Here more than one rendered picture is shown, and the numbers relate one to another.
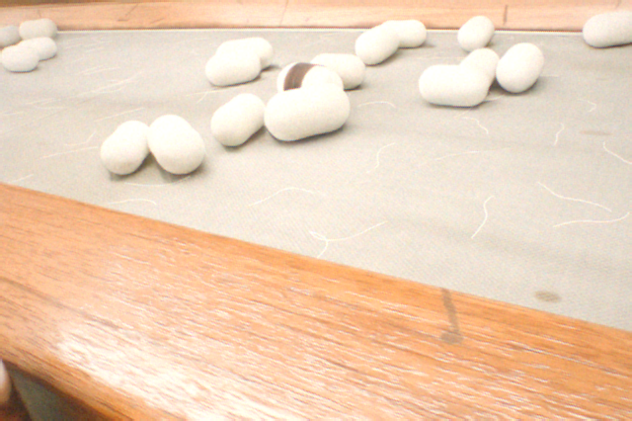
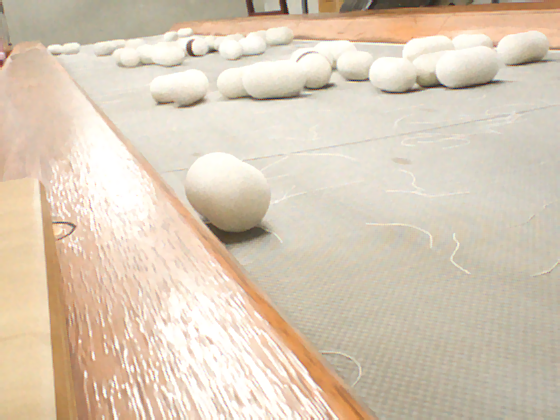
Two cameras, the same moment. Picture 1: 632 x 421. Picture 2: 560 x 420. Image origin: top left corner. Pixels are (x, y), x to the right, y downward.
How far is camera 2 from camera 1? 27 cm
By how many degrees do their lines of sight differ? 40
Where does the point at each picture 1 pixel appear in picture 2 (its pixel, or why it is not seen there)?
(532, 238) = (248, 140)
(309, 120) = (263, 82)
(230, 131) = (222, 85)
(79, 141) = not seen: hidden behind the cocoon
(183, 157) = (176, 91)
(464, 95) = (385, 80)
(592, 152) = (392, 117)
